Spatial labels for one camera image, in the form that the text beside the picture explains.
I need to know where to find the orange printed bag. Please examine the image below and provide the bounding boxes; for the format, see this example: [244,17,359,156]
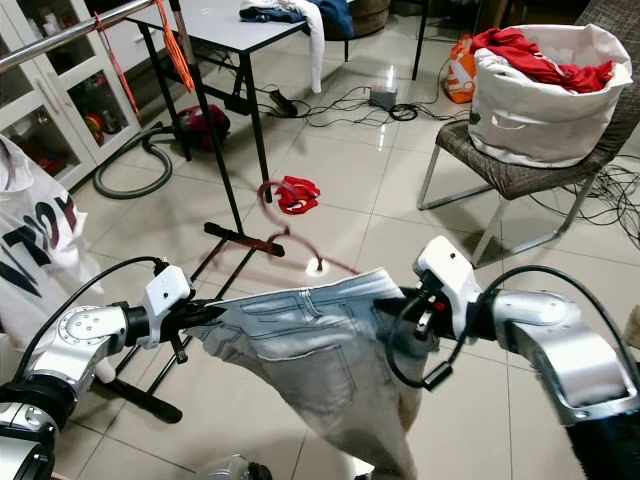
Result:
[444,34,487,105]

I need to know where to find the brown plaid chair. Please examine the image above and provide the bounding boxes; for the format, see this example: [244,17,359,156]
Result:
[416,0,640,267]

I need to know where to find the grey vacuum hose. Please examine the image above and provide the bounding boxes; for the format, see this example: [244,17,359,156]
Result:
[92,124,177,200]

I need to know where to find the red vacuum cleaner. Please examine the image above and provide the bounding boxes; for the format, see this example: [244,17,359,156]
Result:
[174,102,232,152]

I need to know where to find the black metal clothes rack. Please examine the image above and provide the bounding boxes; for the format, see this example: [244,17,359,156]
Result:
[0,0,287,424]

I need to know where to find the orange hanger bunch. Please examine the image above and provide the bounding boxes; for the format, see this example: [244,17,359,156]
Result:
[154,0,197,93]

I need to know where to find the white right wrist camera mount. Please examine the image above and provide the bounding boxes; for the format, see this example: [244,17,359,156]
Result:
[413,235,482,337]

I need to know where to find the white table black legs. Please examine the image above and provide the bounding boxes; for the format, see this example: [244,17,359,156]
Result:
[134,0,357,193]

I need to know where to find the red sports garment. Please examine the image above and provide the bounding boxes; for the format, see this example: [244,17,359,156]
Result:
[471,26,617,94]

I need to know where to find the red cloth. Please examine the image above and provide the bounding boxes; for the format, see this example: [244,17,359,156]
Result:
[274,175,324,217]

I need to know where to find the white jeans black stitching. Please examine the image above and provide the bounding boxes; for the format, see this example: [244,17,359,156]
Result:
[189,267,442,480]

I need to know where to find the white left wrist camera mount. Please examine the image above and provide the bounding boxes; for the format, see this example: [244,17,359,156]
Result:
[143,262,195,347]

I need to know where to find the black power adapter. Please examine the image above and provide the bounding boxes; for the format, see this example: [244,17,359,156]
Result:
[264,87,300,117]

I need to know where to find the blue jeans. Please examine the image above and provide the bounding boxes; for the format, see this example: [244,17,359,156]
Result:
[239,0,357,40]

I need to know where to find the grey power box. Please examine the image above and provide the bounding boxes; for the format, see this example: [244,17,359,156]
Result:
[367,84,402,110]

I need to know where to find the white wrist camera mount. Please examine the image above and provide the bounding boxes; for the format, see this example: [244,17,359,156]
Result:
[143,262,195,347]
[413,235,482,337]

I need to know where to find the red wire hanger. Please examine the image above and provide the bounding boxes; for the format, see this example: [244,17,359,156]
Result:
[255,177,362,277]
[94,11,147,123]

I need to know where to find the white long sleeve garment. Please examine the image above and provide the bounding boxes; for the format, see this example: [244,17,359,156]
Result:
[239,0,327,94]

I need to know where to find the brown round basket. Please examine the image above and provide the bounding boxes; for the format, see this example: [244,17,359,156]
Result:
[349,0,392,40]

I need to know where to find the white laundry bag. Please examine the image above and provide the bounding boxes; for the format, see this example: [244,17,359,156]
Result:
[467,22,634,170]

